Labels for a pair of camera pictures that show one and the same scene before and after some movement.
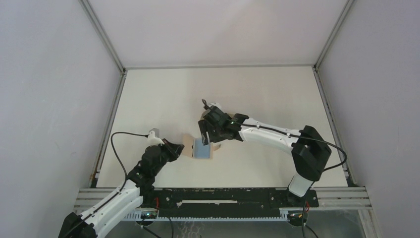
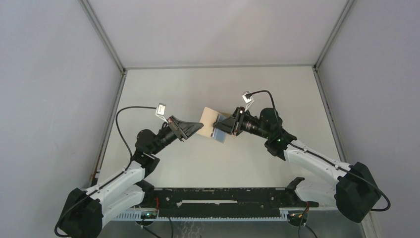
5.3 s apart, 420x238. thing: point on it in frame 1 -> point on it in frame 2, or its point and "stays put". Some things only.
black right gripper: x=205 y=127 -> x=232 y=125
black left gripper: x=175 y=149 -> x=185 y=129
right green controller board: x=297 y=216 stays put
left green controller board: x=149 y=215 stays put
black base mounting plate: x=230 y=200 stays put
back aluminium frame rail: x=219 y=66 stays put
